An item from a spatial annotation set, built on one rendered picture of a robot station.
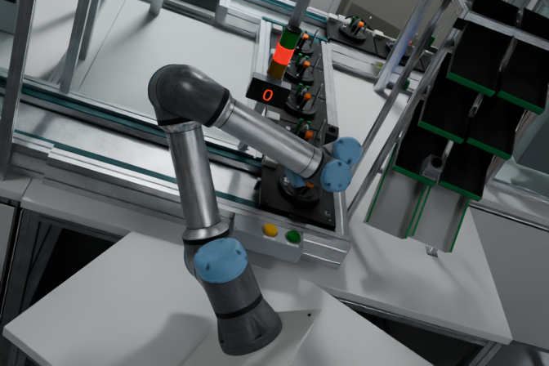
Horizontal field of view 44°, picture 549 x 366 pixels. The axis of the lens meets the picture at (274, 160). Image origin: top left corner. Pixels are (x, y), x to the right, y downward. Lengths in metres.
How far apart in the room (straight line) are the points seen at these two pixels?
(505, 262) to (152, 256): 1.71
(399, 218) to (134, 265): 0.81
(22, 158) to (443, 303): 1.31
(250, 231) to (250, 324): 0.41
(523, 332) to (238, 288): 2.13
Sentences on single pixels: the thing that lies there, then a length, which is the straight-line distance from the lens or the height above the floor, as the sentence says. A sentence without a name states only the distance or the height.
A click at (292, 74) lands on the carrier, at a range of 2.66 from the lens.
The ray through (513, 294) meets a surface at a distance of 3.23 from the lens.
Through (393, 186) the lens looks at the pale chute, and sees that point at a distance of 2.10.
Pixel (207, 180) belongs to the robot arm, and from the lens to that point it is 1.61.
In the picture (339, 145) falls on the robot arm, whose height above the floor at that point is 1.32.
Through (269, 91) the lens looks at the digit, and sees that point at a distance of 2.00.
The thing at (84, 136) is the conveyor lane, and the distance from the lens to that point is 2.08.
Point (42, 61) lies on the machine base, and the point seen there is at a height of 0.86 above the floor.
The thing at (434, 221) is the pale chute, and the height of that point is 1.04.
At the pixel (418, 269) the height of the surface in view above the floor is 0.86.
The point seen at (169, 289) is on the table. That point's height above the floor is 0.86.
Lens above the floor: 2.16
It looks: 33 degrees down
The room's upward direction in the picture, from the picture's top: 25 degrees clockwise
